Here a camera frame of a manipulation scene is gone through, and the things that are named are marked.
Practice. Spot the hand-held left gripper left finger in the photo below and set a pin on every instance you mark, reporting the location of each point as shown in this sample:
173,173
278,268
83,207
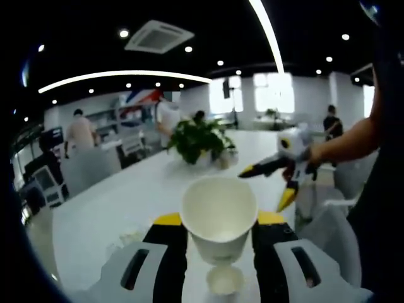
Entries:
170,259

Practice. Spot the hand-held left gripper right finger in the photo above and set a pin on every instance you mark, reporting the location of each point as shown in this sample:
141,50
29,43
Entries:
271,262

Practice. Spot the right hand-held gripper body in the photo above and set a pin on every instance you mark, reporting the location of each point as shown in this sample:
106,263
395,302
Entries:
298,142

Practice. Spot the white paper cup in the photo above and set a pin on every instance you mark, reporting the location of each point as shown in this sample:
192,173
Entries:
224,281
217,214

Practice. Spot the small beige container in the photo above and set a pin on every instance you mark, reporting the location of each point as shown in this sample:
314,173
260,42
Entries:
224,161

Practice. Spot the green potted plant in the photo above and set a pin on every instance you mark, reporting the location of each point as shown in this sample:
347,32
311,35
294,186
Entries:
195,139

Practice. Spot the person's dark shirt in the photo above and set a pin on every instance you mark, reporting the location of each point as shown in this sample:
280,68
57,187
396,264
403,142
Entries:
385,189

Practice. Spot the straight ceiling light strip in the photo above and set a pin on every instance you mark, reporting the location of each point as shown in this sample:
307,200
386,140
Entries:
268,34

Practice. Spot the grey partition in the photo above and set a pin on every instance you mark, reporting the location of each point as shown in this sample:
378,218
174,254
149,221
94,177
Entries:
91,170

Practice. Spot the white chair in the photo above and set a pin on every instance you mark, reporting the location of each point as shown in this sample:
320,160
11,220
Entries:
47,186

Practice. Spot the red blue banner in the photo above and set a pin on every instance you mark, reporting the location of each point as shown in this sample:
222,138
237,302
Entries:
142,98

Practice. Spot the ceiling air vent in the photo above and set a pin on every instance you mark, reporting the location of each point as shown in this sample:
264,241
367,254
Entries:
159,36

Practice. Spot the curved ceiling light strip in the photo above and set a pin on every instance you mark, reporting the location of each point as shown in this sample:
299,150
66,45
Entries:
120,74

